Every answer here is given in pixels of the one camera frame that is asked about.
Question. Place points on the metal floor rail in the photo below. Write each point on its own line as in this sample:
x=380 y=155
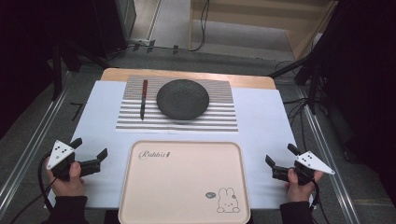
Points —
x=327 y=161
x=28 y=155

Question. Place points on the white power strip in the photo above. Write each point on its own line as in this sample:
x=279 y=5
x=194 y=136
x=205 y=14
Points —
x=140 y=41

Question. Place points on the person's right hand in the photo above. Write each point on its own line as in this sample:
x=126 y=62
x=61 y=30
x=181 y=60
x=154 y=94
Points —
x=299 y=189

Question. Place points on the wooden table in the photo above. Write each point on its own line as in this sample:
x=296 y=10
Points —
x=249 y=81

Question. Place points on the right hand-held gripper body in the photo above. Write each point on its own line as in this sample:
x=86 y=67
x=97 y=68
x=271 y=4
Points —
x=311 y=163

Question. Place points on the dark cabinet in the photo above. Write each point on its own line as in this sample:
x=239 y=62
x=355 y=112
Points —
x=120 y=21

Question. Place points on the person's left hand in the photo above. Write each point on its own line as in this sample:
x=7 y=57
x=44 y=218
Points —
x=69 y=185

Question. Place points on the striped placemat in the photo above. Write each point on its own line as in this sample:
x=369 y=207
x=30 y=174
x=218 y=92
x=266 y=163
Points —
x=218 y=121

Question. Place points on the white table sheet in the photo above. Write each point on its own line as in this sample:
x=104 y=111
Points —
x=264 y=124

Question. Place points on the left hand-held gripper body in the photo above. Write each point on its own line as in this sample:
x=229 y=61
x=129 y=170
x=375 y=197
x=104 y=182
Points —
x=59 y=153

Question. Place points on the dark round plate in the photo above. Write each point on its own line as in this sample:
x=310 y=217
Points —
x=182 y=99

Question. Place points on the beige tray with rabbit print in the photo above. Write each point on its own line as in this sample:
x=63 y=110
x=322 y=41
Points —
x=183 y=183

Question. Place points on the light wooden frame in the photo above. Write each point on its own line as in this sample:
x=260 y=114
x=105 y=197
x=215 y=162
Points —
x=236 y=14

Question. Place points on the black stand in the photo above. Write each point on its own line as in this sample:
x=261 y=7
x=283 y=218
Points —
x=313 y=87
x=57 y=71

